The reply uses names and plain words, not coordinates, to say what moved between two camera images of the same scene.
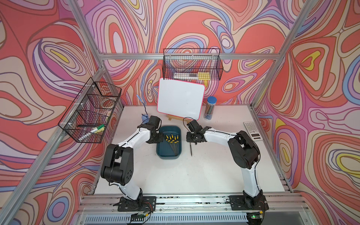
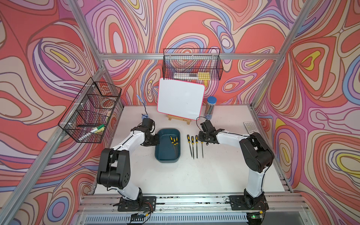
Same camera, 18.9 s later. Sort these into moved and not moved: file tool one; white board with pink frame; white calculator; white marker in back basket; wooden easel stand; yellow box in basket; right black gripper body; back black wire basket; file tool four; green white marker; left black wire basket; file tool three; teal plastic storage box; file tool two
Moved: file tool two; file tool four; teal plastic storage box; file tool three; right black gripper body
Not moved: white marker in back basket; file tool one; left black wire basket; green white marker; back black wire basket; white calculator; yellow box in basket; white board with pink frame; wooden easel stand
